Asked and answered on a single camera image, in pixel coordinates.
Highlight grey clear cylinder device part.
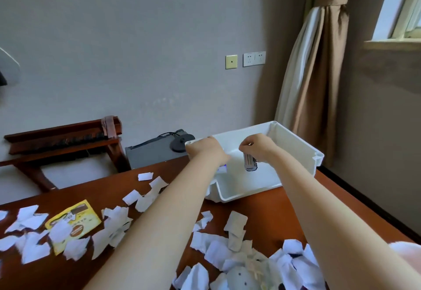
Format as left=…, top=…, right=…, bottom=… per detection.
left=243, top=152, right=259, bottom=172

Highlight scattered white paper scraps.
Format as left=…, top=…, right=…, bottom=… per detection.
left=0, top=171, right=327, bottom=290

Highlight person's left hand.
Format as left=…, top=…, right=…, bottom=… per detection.
left=185, top=136, right=231, bottom=169

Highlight white plastic bin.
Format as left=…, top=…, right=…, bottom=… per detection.
left=184, top=121, right=325, bottom=204

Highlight person's right hand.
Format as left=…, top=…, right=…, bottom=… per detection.
left=238, top=133, right=281, bottom=163

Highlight black round lamp base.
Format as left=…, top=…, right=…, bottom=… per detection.
left=170, top=133, right=196, bottom=153

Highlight pink clothing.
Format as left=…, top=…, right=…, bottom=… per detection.
left=388, top=241, right=421, bottom=269

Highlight white window frame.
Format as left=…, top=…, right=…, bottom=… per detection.
left=371, top=0, right=421, bottom=41

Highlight person's right forearm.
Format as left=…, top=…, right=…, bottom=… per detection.
left=260, top=150, right=421, bottom=290

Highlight white round plastic object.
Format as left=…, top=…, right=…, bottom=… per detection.
left=226, top=264, right=264, bottom=290

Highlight dark wooden luggage rack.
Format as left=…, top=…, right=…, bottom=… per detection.
left=0, top=115, right=131, bottom=192

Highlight white sheer curtain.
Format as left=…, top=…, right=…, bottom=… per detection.
left=274, top=0, right=323, bottom=130

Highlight black cable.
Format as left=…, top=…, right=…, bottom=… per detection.
left=157, top=129, right=185, bottom=140

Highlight person's left forearm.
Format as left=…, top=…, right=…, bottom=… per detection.
left=83, top=159, right=231, bottom=290

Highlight yellow printed card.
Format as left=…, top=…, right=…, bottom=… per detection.
left=45, top=199, right=102, bottom=256

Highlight grey metal box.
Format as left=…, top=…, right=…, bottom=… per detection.
left=125, top=130, right=198, bottom=170

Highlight white wall socket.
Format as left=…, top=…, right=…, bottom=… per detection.
left=243, top=51, right=266, bottom=67

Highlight brown curtain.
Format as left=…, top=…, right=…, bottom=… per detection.
left=285, top=0, right=363, bottom=168

